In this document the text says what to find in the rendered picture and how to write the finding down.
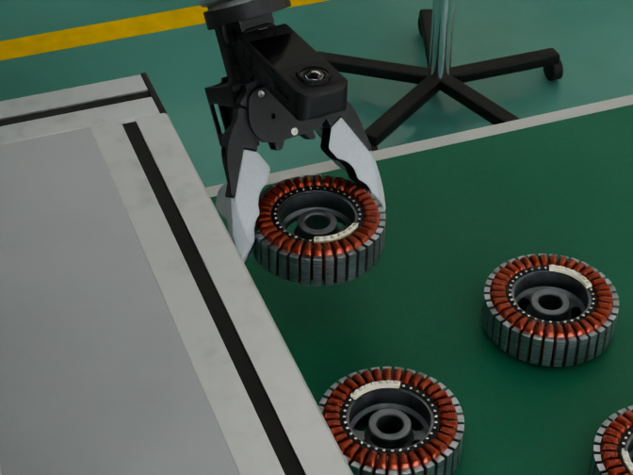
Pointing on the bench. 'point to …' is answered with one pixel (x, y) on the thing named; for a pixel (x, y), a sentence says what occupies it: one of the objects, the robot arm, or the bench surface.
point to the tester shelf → (134, 306)
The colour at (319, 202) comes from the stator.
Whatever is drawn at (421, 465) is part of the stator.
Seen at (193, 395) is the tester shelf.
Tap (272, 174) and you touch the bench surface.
